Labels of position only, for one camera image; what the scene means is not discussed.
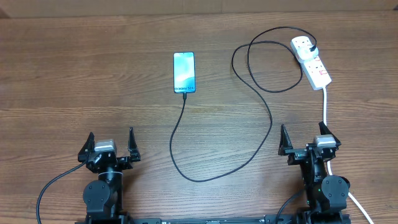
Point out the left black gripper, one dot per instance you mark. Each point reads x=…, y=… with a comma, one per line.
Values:
x=125, y=162

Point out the white charger plug adapter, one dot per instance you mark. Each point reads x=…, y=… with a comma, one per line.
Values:
x=305, y=54

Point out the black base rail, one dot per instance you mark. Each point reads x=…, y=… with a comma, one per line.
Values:
x=267, y=219

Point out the Galaxy smartphone blue screen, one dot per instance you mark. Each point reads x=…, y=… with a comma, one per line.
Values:
x=184, y=72

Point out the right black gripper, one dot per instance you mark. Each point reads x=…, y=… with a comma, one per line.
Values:
x=296, y=154

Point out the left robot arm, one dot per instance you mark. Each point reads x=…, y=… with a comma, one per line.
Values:
x=104, y=196

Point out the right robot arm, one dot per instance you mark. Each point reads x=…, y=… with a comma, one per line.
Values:
x=326, y=193

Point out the white power strip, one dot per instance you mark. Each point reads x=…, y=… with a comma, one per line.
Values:
x=315, y=70

